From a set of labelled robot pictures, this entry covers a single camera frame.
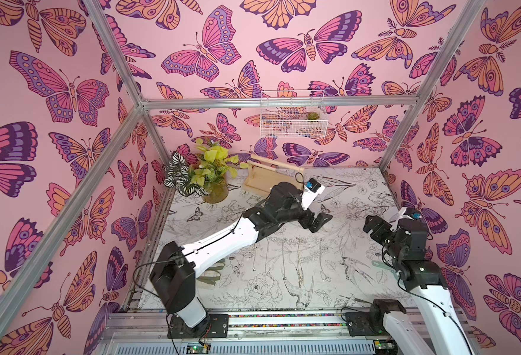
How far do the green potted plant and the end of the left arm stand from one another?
357 millimetres

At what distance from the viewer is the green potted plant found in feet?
2.90

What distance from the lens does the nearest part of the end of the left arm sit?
57cm
